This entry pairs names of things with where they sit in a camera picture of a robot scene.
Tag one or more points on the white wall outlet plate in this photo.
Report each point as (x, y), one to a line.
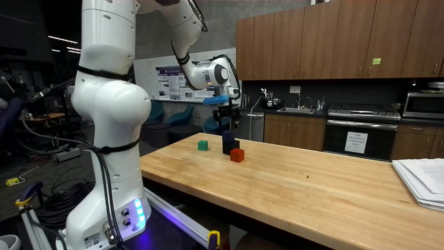
(294, 89)

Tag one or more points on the narrow wooden base cabinet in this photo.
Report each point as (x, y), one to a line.
(418, 141)

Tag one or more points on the grey dishwasher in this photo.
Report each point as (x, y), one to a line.
(255, 125)

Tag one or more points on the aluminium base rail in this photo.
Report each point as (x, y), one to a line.
(180, 216)

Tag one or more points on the yellow clamp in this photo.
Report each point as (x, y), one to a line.
(214, 239)
(25, 196)

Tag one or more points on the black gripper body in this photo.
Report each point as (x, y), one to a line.
(226, 113)

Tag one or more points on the wide wooden sink base cabinet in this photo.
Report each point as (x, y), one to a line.
(293, 132)

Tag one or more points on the stainless steel oven range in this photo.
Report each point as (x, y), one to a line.
(362, 134)

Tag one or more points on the long wooden upper cabinet row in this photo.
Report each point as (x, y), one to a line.
(341, 42)

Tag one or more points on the white paper notice on oven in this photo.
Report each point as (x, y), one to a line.
(355, 142)

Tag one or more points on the white paper stack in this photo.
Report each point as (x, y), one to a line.
(423, 182)

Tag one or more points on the blue block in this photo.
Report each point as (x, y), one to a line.
(227, 136)

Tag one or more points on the orange block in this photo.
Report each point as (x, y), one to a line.
(237, 154)

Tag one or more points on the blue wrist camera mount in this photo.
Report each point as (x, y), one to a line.
(216, 100)

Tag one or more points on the blue chair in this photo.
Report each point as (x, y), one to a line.
(180, 117)
(155, 113)

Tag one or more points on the green block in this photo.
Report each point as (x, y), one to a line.
(202, 145)

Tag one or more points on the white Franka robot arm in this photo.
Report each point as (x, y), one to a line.
(111, 102)

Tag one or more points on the wall poster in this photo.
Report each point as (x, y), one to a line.
(173, 84)

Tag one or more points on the steel kitchen sink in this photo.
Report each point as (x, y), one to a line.
(295, 110)

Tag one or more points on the green sticky note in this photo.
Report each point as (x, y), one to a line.
(376, 61)

